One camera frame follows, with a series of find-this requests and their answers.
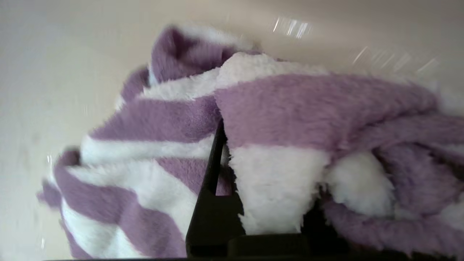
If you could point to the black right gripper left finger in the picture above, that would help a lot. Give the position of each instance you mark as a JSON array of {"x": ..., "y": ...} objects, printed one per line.
[{"x": 214, "y": 217}]

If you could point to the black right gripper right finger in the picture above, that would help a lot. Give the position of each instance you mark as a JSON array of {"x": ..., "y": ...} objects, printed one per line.
[{"x": 319, "y": 221}]

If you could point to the purple white striped towel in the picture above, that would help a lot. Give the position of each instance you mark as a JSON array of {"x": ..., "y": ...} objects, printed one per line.
[{"x": 290, "y": 116}]

